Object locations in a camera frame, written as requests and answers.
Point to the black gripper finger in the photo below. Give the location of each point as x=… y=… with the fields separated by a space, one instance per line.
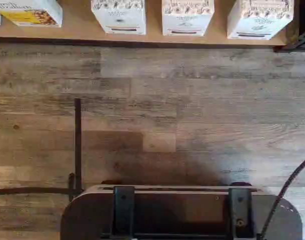
x=241 y=212
x=123 y=212

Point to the white tea box green strip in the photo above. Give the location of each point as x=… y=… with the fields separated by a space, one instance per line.
x=260 y=22

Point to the wooden shelf board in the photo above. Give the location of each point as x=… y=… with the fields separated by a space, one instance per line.
x=75 y=32

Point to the white tea box red strip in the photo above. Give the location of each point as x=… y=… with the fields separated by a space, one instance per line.
x=187 y=20
x=118 y=17

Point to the yellow granola snack box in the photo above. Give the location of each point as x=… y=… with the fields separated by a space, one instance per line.
x=30 y=15

